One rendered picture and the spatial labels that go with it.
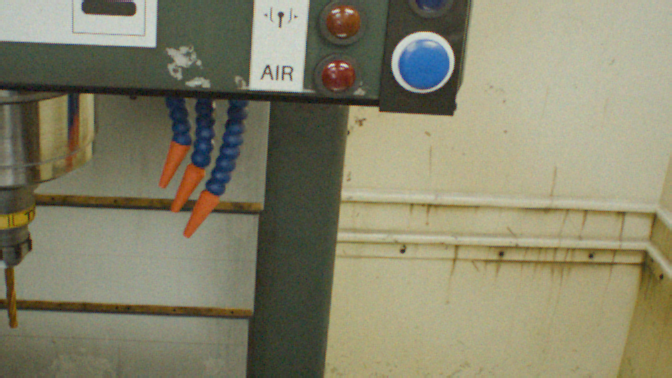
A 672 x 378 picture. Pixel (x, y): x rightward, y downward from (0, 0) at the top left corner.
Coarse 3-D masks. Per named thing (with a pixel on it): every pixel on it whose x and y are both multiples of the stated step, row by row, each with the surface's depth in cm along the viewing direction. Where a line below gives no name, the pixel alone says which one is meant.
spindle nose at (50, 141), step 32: (0, 96) 67; (32, 96) 68; (64, 96) 70; (96, 96) 75; (0, 128) 67; (32, 128) 69; (64, 128) 71; (96, 128) 76; (0, 160) 68; (32, 160) 70; (64, 160) 72
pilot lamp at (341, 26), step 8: (336, 8) 53; (344, 8) 53; (352, 8) 53; (328, 16) 53; (336, 16) 53; (344, 16) 53; (352, 16) 53; (360, 16) 53; (328, 24) 53; (336, 24) 53; (344, 24) 53; (352, 24) 53; (360, 24) 53; (336, 32) 53; (344, 32) 53; (352, 32) 53
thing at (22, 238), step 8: (0, 232) 77; (8, 232) 77; (16, 232) 78; (24, 232) 79; (0, 240) 77; (8, 240) 78; (16, 240) 78; (24, 240) 79; (0, 248) 78; (8, 248) 78; (16, 248) 78; (24, 248) 79; (0, 256) 78; (8, 256) 78; (16, 256) 78; (24, 256) 79; (0, 264) 79; (8, 264) 79; (16, 264) 80
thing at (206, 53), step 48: (192, 0) 52; (240, 0) 53; (384, 0) 53; (0, 48) 52; (48, 48) 53; (96, 48) 53; (144, 48) 53; (192, 48) 53; (240, 48) 54; (336, 48) 54; (384, 48) 54; (192, 96) 55; (240, 96) 56; (288, 96) 56
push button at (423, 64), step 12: (408, 48) 54; (420, 48) 54; (432, 48) 54; (408, 60) 54; (420, 60) 54; (432, 60) 54; (444, 60) 54; (408, 72) 54; (420, 72) 54; (432, 72) 54; (444, 72) 54; (408, 84) 55; (420, 84) 55; (432, 84) 55
